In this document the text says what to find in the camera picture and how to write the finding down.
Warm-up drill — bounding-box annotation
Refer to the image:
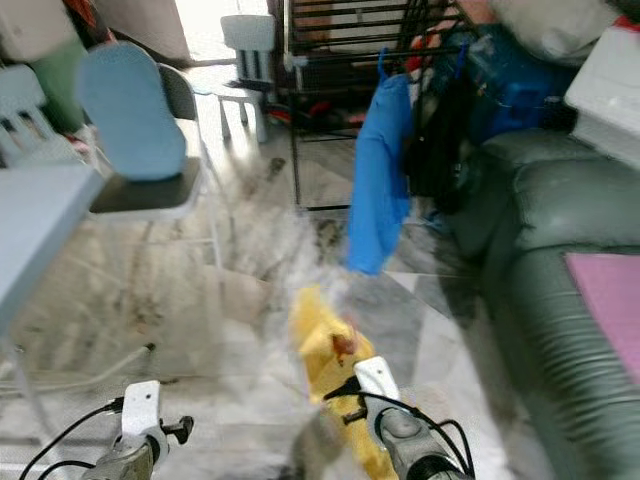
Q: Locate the yellow garment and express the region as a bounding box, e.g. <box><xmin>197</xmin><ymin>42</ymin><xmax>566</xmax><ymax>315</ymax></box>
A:
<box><xmin>290</xmin><ymin>287</ymin><xmax>396</xmax><ymax>480</ymax></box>

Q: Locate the blue plastic clothes hanger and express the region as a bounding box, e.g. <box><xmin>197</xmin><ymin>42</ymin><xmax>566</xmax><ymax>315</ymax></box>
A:
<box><xmin>374</xmin><ymin>45</ymin><xmax>391</xmax><ymax>83</ymax></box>

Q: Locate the bright blue garment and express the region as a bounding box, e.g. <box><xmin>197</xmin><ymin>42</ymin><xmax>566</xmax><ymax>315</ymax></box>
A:
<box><xmin>345</xmin><ymin>70</ymin><xmax>416</xmax><ymax>276</ymax></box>

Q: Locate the light blue folding table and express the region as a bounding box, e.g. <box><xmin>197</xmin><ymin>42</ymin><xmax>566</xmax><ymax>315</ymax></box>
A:
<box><xmin>0</xmin><ymin>163</ymin><xmax>156</xmax><ymax>471</ymax></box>

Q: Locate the black garment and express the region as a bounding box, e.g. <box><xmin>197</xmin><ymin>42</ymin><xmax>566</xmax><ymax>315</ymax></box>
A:
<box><xmin>405</xmin><ymin>70</ymin><xmax>479</xmax><ymax>213</ymax></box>

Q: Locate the black clothes drying rack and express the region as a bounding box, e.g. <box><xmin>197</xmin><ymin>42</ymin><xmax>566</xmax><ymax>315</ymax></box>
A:
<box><xmin>285</xmin><ymin>0</ymin><xmax>491</xmax><ymax>213</ymax></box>

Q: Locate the pink cloth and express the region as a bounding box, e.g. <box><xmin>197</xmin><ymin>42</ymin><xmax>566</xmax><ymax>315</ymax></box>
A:
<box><xmin>565</xmin><ymin>252</ymin><xmax>640</xmax><ymax>359</ymax></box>

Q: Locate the blue chair cushion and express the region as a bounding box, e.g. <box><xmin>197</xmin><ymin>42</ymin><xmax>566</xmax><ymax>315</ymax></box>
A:
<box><xmin>74</xmin><ymin>40</ymin><xmax>187</xmax><ymax>181</ymax></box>

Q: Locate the blue plastic crate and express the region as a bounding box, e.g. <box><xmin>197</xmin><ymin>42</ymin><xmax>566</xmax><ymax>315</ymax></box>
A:
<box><xmin>460</xmin><ymin>25</ymin><xmax>576</xmax><ymax>141</ymax></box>

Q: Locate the white plastic kids chair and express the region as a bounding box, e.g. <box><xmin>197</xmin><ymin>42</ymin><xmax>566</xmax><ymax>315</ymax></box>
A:
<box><xmin>218</xmin><ymin>14</ymin><xmax>276</xmax><ymax>144</ymax></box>
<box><xmin>0</xmin><ymin>63</ymin><xmax>76</xmax><ymax>169</ymax></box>

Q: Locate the white plastic box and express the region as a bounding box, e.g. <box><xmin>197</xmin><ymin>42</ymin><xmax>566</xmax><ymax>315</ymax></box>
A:
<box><xmin>565</xmin><ymin>22</ymin><xmax>640</xmax><ymax>169</ymax></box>

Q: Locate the beige fabric bundle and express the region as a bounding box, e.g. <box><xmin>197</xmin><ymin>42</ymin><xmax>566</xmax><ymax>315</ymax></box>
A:
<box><xmin>490</xmin><ymin>0</ymin><xmax>626</xmax><ymax>63</ymax></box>

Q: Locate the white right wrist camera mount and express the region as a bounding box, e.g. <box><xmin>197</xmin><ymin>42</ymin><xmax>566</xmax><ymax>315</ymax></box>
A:
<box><xmin>355</xmin><ymin>356</ymin><xmax>403</xmax><ymax>416</ymax></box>

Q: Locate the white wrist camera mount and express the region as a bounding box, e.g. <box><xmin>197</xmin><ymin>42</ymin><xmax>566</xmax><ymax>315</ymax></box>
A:
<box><xmin>122</xmin><ymin>380</ymin><xmax>163</xmax><ymax>438</ymax></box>
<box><xmin>355</xmin><ymin>356</ymin><xmax>403</xmax><ymax>416</ymax></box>

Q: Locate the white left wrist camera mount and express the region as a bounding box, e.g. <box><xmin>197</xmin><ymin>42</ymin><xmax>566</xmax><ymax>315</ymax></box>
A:
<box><xmin>122</xmin><ymin>380</ymin><xmax>163</xmax><ymax>438</ymax></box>

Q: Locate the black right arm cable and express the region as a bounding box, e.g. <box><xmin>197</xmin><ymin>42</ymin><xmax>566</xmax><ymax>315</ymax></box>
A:
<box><xmin>360</xmin><ymin>390</ymin><xmax>476</xmax><ymax>471</ymax></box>
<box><xmin>425</xmin><ymin>418</ymin><xmax>466</xmax><ymax>459</ymax></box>

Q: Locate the grey folding chair white frame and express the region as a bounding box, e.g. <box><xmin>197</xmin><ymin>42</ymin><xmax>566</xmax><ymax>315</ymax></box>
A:
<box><xmin>88</xmin><ymin>62</ymin><xmax>226</xmax><ymax>271</ymax></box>

